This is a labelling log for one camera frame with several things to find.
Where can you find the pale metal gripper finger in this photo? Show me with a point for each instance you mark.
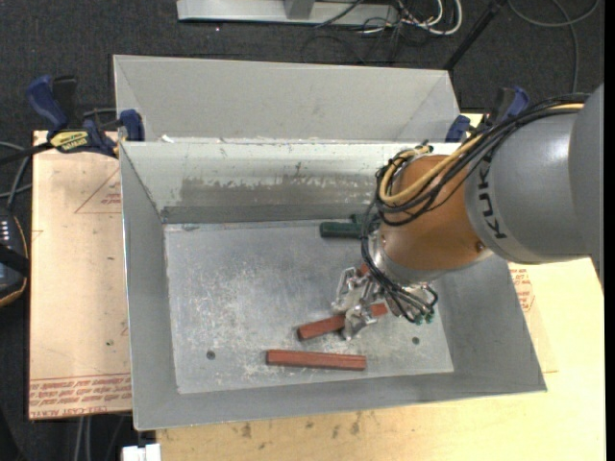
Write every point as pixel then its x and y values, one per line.
pixel 347 290
pixel 358 321

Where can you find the red-brown flat block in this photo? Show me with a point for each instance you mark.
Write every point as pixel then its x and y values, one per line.
pixel 312 359
pixel 321 327

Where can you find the dark green flat block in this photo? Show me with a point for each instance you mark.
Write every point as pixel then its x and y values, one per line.
pixel 338 230

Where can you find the grey metal bin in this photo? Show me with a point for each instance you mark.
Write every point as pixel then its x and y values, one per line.
pixel 250 281

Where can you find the brown cardboard board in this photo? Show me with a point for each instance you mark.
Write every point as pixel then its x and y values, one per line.
pixel 77 267

